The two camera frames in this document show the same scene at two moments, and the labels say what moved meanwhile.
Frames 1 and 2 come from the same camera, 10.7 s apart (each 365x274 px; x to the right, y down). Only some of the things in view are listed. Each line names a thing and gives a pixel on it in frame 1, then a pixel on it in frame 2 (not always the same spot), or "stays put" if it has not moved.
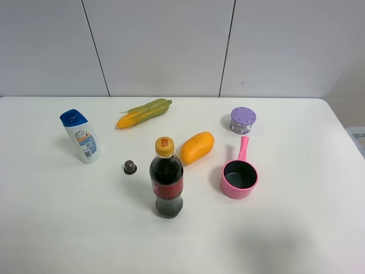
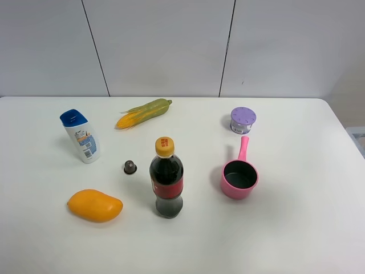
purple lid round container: (242, 119) stays put
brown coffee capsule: (130, 167) stays put
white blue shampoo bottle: (78, 127) stays put
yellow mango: (197, 147) to (93, 206)
